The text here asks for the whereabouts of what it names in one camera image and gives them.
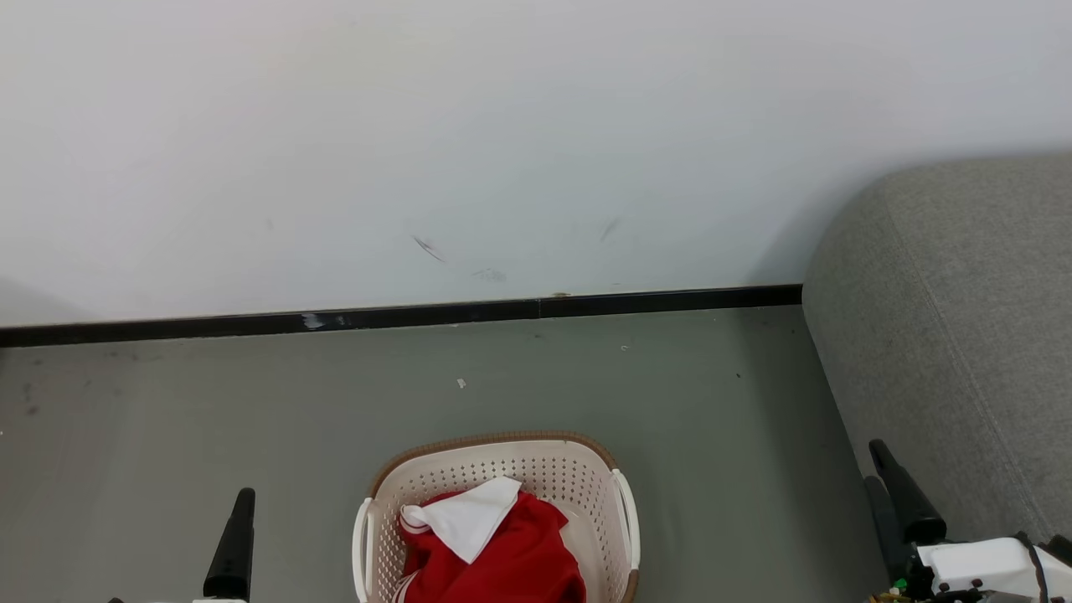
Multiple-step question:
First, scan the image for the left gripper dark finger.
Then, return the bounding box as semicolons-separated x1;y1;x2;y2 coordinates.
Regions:
204;487;256;600

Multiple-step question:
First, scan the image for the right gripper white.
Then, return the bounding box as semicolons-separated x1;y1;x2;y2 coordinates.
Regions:
863;439;1072;603

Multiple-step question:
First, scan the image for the red and white garment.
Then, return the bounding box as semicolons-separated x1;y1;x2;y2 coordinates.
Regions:
394;476;587;603

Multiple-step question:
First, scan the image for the grey fabric sofa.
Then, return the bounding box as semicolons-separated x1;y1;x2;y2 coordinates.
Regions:
802;153;1072;554

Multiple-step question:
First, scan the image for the cream perforated laundry basket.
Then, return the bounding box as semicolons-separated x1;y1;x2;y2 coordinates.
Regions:
352;430;642;603

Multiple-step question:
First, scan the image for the thin black right gripper cable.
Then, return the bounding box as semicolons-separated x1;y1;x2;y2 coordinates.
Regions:
1015;531;1049;603

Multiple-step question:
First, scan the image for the black wall baseboard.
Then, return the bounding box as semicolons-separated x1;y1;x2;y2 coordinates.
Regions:
0;284;803;348

